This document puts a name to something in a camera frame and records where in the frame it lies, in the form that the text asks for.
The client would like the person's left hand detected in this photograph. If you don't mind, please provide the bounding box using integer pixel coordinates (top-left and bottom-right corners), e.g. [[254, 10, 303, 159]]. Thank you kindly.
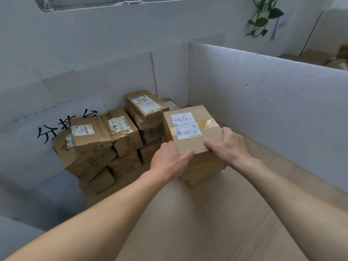
[[149, 140, 195, 182]]

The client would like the person's right hand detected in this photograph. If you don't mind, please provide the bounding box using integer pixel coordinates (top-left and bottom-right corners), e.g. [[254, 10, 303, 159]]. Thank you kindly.
[[203, 127, 263, 171]]

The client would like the yellow taped medium cardboard box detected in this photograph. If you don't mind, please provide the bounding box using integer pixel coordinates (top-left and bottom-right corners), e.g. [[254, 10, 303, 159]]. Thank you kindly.
[[162, 105, 225, 156]]

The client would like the box yellow tape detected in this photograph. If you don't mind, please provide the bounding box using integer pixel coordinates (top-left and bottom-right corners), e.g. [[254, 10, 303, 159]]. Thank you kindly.
[[179, 153, 227, 189]]

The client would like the pile of parcels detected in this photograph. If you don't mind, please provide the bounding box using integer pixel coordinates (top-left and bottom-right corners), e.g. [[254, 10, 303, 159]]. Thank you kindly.
[[52, 90, 181, 194]]

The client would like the person's right forearm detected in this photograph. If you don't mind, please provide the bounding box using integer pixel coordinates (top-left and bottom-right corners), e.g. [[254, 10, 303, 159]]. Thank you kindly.
[[236, 159, 348, 261]]

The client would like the person's left forearm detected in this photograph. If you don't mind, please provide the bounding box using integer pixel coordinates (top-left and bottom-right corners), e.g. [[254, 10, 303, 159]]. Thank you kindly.
[[5, 171, 170, 261]]

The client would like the heap of brown cartons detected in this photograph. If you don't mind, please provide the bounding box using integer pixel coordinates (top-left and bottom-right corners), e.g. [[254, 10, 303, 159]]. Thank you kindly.
[[278, 45, 348, 71]]

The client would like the green potted trailing plant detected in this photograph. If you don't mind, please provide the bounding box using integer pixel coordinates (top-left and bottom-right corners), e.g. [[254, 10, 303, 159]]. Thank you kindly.
[[246, 0, 285, 38]]

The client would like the dark-framed window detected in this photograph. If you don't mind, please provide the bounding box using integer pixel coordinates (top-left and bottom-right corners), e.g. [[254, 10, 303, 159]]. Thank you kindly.
[[34, 0, 222, 12]]

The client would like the white paper wall notice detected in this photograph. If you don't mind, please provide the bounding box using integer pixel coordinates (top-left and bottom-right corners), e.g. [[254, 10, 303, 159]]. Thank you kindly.
[[270, 17, 287, 41]]

